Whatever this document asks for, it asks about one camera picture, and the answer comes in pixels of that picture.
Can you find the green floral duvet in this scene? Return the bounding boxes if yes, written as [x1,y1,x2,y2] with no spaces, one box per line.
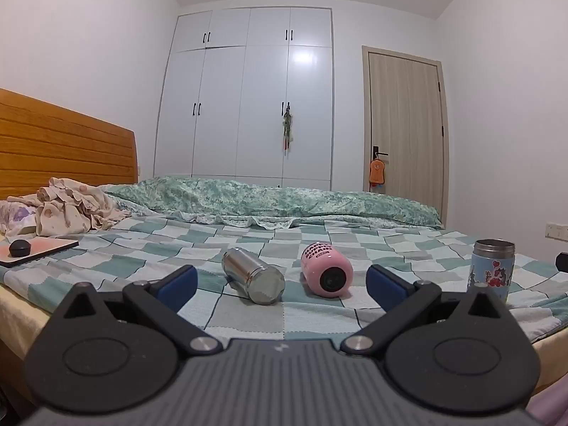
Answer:
[105,176,443,230]

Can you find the hanging tassel ornament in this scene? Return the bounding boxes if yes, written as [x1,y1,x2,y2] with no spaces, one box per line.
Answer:
[282,102,295,154]

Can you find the pink flat board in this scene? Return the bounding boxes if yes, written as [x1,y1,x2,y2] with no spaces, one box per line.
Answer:
[0,237,80,269]

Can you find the blue printed cup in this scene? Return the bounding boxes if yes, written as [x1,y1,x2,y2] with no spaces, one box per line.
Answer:
[467,239,516,305]

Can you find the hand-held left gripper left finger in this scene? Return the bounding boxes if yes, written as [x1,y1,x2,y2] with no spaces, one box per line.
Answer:
[52,265,223,358]

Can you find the pink cup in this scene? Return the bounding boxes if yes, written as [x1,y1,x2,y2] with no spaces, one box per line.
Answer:
[301,241,354,296]

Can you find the checkered bed sheet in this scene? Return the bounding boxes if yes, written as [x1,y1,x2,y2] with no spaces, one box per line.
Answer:
[0,214,568,352]

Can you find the beige floral garment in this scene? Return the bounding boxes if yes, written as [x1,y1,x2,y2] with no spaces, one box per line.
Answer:
[5,177,129,237]

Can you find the orange hanging plush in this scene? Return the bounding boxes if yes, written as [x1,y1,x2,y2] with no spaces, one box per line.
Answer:
[369,154,386,187]

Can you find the beige mattress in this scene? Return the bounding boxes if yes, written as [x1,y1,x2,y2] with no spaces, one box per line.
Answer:
[0,284,568,391]

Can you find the pale pink cloth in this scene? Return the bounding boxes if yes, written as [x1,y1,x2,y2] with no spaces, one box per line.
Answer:
[528,364,568,426]

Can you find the purple patterned pillow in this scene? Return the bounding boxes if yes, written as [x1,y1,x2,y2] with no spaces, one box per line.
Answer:
[0,201,39,234]

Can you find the silver steel cup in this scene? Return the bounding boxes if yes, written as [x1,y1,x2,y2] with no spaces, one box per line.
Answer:
[221,247,286,306]

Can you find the wooden headboard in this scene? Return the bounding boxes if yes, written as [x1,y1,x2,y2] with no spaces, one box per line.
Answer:
[0,88,136,201]

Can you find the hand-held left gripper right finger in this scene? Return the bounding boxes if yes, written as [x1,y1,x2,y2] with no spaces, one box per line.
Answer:
[340,264,512,357]

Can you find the beige wooden door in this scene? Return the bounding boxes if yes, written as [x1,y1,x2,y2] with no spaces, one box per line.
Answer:
[361,45,452,225]

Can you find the white wardrobe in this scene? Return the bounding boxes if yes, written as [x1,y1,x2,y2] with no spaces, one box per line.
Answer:
[153,6,334,191]

